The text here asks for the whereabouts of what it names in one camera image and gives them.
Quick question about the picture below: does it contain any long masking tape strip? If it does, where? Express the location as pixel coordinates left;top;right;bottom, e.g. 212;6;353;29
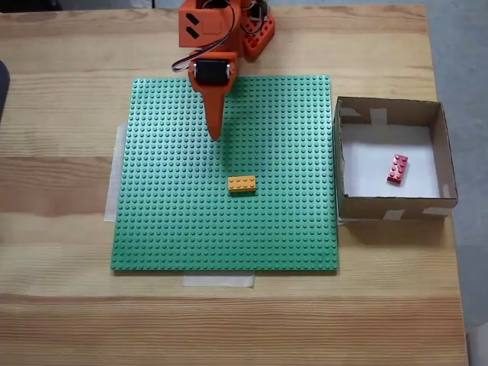
104;121;129;224

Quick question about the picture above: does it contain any gripper servo cable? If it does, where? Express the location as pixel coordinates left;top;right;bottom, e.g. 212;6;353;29
171;2;236;75

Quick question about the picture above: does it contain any short masking tape strip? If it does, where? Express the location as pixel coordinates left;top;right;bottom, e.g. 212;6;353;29
181;272;255;289

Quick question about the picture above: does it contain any black rounded object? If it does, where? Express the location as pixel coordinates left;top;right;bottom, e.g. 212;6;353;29
0;59;11;125

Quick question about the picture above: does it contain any green lego baseplate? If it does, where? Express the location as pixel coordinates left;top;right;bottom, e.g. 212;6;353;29
110;75;340;275

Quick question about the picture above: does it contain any red lego block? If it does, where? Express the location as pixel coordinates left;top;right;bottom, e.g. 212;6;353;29
387;152;411;187

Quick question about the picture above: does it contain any open cardboard box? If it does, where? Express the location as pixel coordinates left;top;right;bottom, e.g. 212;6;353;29
333;95;459;222

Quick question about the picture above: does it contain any yellow lego block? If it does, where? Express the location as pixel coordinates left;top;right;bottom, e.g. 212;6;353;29
227;175;258;196

